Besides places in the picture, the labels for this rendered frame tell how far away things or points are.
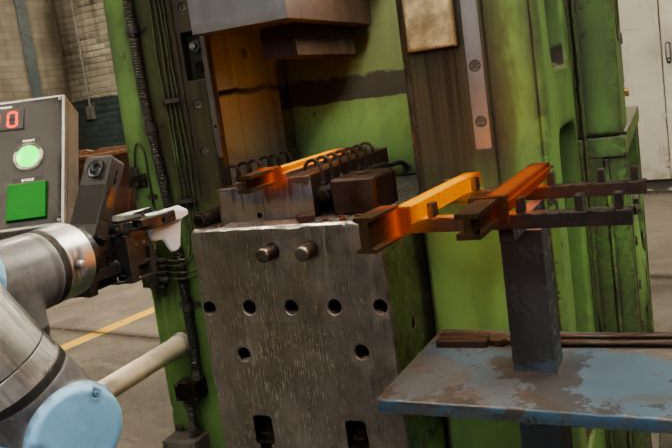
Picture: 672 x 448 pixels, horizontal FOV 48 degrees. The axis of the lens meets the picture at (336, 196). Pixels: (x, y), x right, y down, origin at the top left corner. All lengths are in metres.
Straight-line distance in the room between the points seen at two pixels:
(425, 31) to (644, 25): 5.13
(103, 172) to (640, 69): 5.73
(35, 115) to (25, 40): 9.42
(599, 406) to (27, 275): 0.70
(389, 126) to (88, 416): 1.22
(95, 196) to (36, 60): 10.10
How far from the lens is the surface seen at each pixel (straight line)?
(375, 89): 1.81
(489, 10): 1.40
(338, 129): 1.85
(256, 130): 1.74
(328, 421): 1.43
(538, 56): 1.38
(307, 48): 1.51
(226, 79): 1.66
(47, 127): 1.60
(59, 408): 0.74
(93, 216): 0.98
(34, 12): 11.21
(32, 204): 1.53
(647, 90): 6.47
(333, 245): 1.31
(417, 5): 1.40
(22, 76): 10.91
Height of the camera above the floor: 1.13
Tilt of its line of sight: 8 degrees down
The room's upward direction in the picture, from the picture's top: 8 degrees counter-clockwise
